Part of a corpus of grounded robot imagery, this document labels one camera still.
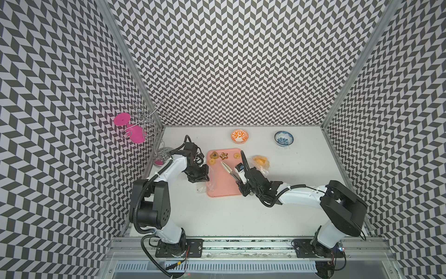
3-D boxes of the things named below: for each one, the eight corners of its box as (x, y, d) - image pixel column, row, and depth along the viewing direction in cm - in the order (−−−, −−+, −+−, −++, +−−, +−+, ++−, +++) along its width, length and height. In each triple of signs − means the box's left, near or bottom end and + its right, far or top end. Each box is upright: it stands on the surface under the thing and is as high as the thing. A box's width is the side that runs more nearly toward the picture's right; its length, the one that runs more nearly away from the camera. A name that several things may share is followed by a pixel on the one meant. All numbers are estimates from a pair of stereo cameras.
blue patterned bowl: (275, 146, 109) (276, 141, 105) (272, 136, 115) (274, 131, 111) (292, 146, 109) (294, 141, 105) (289, 136, 115) (291, 131, 111)
